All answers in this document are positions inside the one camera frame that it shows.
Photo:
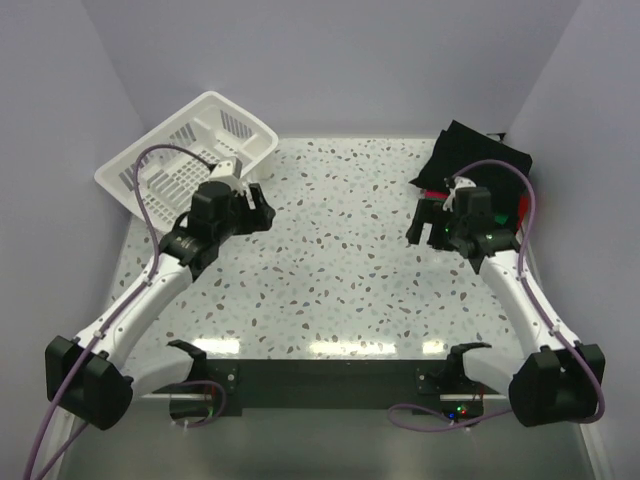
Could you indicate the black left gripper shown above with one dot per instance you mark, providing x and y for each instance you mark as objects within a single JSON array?
[{"x": 258, "y": 219}]

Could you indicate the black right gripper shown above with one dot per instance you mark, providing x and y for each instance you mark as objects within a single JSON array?
[{"x": 428, "y": 211}]

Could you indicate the black t shirt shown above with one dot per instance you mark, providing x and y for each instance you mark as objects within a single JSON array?
[{"x": 459, "y": 146}]

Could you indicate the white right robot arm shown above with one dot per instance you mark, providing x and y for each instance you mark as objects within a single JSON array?
[{"x": 557, "y": 377}]

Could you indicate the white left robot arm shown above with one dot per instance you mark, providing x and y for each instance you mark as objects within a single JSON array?
[{"x": 85, "y": 375}]

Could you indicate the pink folded t shirt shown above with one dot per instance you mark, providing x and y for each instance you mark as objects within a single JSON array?
[{"x": 432, "y": 194}]

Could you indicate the red folded t shirt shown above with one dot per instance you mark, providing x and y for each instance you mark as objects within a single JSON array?
[{"x": 522, "y": 211}]

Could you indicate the white plastic laundry basket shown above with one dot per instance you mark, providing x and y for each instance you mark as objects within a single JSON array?
[{"x": 211, "y": 126}]

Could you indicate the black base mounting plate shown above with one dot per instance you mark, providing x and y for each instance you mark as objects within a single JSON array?
[{"x": 335, "y": 384}]

